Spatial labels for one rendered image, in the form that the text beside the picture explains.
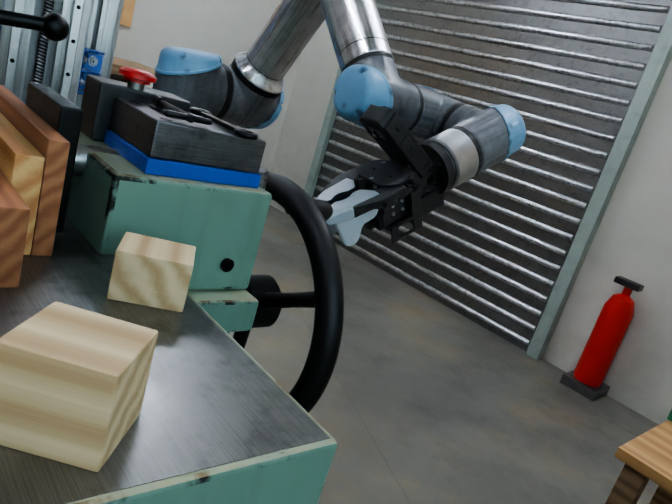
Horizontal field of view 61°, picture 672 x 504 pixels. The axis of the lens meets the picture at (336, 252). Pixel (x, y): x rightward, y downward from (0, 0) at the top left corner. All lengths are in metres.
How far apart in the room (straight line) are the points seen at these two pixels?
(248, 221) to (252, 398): 0.22
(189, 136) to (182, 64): 0.71
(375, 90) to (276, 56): 0.46
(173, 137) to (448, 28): 3.53
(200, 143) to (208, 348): 0.18
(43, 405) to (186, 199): 0.25
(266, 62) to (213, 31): 3.19
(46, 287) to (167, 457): 0.16
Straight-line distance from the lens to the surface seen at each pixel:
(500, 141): 0.82
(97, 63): 1.31
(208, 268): 0.48
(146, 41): 4.16
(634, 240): 3.22
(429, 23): 4.02
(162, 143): 0.44
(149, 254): 0.36
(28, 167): 0.40
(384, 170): 0.73
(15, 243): 0.36
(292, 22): 1.15
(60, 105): 0.43
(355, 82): 0.77
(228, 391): 0.30
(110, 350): 0.23
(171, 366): 0.31
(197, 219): 0.46
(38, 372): 0.23
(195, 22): 4.30
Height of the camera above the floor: 1.06
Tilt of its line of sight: 15 degrees down
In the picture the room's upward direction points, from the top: 17 degrees clockwise
